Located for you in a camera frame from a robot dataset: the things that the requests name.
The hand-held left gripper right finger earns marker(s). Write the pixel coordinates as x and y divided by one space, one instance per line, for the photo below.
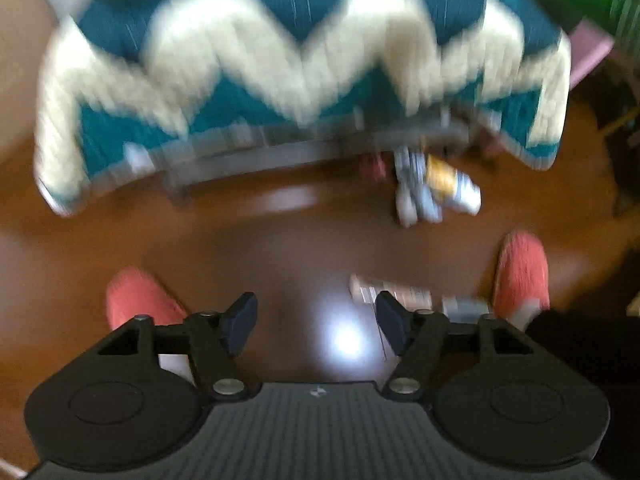
395 322

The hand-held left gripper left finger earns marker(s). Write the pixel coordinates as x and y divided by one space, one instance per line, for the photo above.
240 322

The dark silver bar wrapper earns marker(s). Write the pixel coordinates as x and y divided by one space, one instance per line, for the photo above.
365 287

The coral slipper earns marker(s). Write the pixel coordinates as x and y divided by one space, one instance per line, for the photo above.
142 297
522 275

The crumpled silver wrapper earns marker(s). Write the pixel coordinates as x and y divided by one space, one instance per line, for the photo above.
410 195

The small red candy wrapper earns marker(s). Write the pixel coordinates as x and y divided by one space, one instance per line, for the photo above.
373 166

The teal cream zigzag quilt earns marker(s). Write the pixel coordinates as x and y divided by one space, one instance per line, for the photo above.
250 60

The wooden chair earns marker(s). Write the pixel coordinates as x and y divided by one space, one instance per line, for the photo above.
627 170

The pink desk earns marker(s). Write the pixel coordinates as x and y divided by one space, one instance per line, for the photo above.
592 52

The beige door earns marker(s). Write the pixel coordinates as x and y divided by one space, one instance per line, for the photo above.
20 60

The metal bench frame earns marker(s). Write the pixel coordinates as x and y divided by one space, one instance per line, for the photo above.
300 152

